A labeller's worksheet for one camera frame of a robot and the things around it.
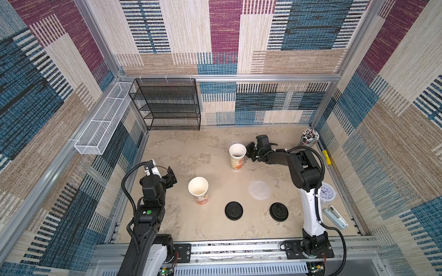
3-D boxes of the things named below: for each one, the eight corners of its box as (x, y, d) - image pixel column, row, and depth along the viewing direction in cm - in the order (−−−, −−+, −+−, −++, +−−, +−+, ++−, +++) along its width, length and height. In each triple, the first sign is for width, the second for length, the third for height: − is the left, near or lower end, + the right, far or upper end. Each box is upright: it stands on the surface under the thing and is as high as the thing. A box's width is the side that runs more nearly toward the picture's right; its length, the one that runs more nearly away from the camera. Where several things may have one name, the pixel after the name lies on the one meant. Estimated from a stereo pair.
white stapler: (342, 229, 81) (346, 228, 79) (322, 210, 87) (325, 207, 84) (347, 225, 82) (351, 223, 80) (327, 206, 88) (330, 203, 86)
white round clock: (318, 201, 90) (322, 198, 87) (320, 185, 95) (323, 182, 92) (331, 206, 88) (335, 203, 85) (332, 189, 94) (336, 186, 91)
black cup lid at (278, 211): (271, 221, 84) (272, 220, 82) (268, 204, 89) (269, 202, 87) (288, 221, 84) (290, 220, 82) (284, 204, 89) (286, 202, 87)
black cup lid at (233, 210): (224, 220, 84) (224, 218, 82) (224, 203, 89) (224, 201, 87) (243, 220, 84) (243, 218, 82) (242, 203, 89) (242, 201, 87)
